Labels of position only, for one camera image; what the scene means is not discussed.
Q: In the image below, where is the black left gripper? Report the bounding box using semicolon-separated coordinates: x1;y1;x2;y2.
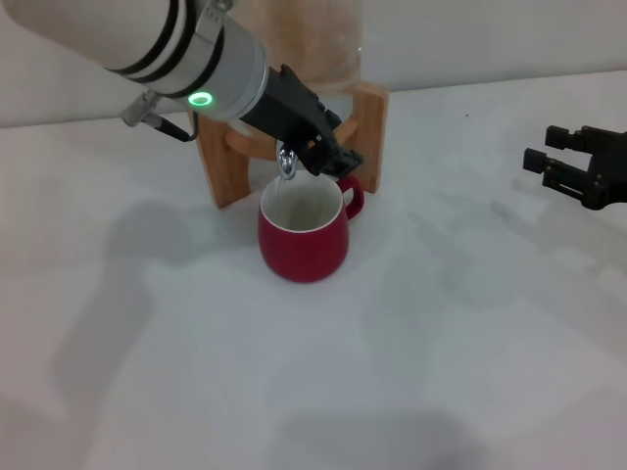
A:
238;62;366;177

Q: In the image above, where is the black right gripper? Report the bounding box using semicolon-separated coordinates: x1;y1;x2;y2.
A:
522;123;627;212

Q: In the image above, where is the chrome faucet tap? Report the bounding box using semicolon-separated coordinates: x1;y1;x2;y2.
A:
276;141;300;181

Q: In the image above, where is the red ceramic cup white inside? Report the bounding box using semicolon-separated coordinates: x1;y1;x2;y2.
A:
258;173;366;284

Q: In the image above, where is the wooden dispenser stand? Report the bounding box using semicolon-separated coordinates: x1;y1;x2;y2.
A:
197;80;392;211

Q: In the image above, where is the glass water dispenser jar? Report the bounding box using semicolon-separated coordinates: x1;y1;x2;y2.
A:
234;0;366;148

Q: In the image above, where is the left wrist cable plug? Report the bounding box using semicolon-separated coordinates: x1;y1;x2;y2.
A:
121;91;200;143

